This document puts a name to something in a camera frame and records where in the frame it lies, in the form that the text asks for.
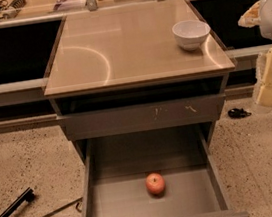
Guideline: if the red apple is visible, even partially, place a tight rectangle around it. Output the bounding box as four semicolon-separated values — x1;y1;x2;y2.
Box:
145;173;166;195

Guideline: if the grey drawer cabinet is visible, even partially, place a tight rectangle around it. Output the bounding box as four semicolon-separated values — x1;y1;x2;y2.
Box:
45;0;235;139

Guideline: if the open grey middle drawer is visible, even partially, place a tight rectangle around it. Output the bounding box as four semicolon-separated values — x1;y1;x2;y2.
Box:
81;125;249;217

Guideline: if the white ceramic bowl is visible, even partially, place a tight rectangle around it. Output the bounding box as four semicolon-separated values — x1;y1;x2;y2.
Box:
172;20;211;51

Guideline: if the black object on floor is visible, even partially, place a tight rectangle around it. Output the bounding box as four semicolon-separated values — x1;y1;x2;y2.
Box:
227;108;251;119

